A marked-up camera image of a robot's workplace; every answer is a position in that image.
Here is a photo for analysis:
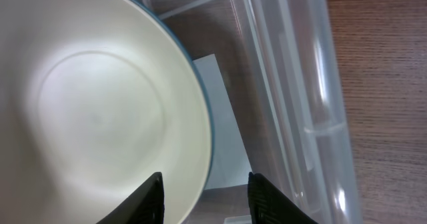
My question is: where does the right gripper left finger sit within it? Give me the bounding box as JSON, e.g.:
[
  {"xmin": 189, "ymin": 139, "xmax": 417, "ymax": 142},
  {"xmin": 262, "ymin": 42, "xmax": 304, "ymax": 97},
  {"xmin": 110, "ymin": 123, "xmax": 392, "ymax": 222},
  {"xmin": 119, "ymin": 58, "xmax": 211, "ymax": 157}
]
[{"xmin": 97, "ymin": 172, "xmax": 165, "ymax": 224}]

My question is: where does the cream white bowl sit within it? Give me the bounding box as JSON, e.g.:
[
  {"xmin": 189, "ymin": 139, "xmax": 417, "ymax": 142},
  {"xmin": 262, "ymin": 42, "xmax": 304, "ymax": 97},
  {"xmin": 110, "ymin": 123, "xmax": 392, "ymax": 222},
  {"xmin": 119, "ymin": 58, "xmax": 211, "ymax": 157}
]
[{"xmin": 1, "ymin": 0, "xmax": 211, "ymax": 223}]

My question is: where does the clear plastic storage container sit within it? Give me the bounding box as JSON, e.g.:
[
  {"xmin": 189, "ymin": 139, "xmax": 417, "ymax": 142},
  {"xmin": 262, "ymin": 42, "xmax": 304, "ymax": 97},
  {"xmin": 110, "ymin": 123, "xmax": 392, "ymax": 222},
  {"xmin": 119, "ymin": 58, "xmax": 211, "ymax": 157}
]
[{"xmin": 136, "ymin": 0, "xmax": 362, "ymax": 223}]

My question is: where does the white label in container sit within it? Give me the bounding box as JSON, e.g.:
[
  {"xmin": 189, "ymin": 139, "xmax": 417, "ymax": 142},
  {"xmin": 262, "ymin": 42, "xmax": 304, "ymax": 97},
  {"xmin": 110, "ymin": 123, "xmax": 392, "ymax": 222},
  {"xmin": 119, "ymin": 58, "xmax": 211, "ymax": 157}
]
[{"xmin": 193, "ymin": 54, "xmax": 252, "ymax": 190}]

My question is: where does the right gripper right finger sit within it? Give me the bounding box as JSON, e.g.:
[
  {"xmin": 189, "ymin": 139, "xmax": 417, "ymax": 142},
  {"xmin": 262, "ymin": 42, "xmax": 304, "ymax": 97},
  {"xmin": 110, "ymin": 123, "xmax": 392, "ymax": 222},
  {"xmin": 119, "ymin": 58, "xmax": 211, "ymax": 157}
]
[{"xmin": 248, "ymin": 172, "xmax": 317, "ymax": 224}]

